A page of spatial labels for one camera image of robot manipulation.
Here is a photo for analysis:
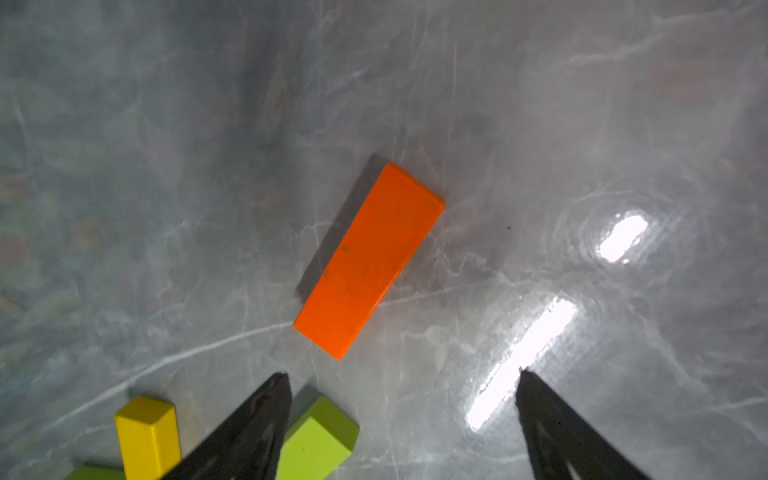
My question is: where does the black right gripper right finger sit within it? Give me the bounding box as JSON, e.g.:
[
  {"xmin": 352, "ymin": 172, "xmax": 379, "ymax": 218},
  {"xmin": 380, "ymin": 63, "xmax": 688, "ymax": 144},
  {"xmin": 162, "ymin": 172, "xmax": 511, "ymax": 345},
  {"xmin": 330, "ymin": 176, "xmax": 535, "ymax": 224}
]
[{"xmin": 515, "ymin": 369, "xmax": 647, "ymax": 480}]

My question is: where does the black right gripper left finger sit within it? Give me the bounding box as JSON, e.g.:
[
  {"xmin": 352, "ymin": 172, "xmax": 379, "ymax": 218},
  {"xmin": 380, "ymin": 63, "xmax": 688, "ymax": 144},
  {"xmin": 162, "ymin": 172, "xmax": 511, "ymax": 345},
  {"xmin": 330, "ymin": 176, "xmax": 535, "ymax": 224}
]
[{"xmin": 163, "ymin": 372, "xmax": 292, "ymax": 480}]

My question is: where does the orange block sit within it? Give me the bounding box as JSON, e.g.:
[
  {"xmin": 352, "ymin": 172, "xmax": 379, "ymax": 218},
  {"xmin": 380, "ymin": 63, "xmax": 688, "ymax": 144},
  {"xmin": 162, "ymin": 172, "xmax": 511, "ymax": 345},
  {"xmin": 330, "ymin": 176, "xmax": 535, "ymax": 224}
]
[{"xmin": 294, "ymin": 156, "xmax": 446, "ymax": 360}]

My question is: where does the lime green block right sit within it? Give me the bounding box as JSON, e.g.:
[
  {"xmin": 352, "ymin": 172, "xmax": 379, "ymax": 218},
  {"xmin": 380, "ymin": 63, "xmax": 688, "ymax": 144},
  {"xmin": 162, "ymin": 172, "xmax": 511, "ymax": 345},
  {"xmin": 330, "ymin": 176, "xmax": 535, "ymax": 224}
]
[{"xmin": 276, "ymin": 396, "xmax": 360, "ymax": 480}]

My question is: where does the lime green block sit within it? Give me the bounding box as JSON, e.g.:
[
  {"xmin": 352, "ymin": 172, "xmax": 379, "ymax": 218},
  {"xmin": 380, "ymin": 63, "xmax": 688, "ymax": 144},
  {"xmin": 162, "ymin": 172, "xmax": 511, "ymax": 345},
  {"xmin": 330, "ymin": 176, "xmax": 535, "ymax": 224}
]
[
  {"xmin": 276, "ymin": 396, "xmax": 360, "ymax": 480},
  {"xmin": 65, "ymin": 465, "xmax": 126, "ymax": 480}
]

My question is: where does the yellow block pair right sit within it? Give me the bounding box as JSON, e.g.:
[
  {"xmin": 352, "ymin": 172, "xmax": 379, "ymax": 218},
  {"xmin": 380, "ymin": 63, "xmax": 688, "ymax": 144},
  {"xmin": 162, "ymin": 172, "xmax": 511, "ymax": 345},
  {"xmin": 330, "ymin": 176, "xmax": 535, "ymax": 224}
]
[{"xmin": 115, "ymin": 396, "xmax": 181, "ymax": 480}]

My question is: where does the lime green block upper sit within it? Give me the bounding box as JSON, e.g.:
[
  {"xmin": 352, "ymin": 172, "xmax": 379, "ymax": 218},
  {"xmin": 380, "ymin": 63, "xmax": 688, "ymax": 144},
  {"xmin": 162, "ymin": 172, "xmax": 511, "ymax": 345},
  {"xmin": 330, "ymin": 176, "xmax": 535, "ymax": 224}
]
[{"xmin": 65, "ymin": 465, "xmax": 126, "ymax": 480}]

